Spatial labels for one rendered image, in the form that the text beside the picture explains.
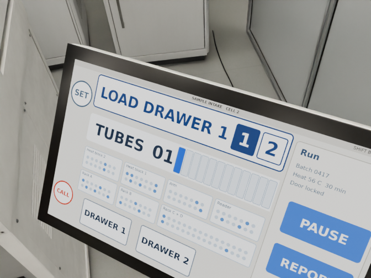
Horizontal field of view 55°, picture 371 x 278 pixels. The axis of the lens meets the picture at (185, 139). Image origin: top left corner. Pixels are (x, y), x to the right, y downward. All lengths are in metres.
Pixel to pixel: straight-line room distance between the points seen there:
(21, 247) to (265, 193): 0.67
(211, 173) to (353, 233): 0.19
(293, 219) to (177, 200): 0.16
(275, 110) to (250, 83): 1.87
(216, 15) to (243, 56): 0.56
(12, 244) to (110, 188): 0.44
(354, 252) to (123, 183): 0.33
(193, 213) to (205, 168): 0.07
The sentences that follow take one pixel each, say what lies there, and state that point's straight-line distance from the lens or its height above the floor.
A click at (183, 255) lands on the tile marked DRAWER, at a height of 1.01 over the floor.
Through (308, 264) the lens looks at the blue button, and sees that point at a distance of 0.50.
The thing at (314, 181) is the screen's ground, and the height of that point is 1.14.
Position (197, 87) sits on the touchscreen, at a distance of 0.48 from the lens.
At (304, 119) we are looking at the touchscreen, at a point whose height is 1.19.
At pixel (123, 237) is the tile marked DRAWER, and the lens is 0.58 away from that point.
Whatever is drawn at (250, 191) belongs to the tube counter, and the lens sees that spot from 0.48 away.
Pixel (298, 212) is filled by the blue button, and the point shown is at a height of 1.10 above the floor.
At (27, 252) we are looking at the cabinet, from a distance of 1.01.
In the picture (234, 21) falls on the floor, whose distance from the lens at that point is 2.89.
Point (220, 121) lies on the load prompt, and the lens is 0.47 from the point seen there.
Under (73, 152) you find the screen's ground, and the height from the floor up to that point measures 1.07.
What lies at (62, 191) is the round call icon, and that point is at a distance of 0.63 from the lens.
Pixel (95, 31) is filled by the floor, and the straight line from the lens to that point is 2.95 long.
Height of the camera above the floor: 1.51
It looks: 50 degrees down
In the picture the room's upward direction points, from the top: 5 degrees counter-clockwise
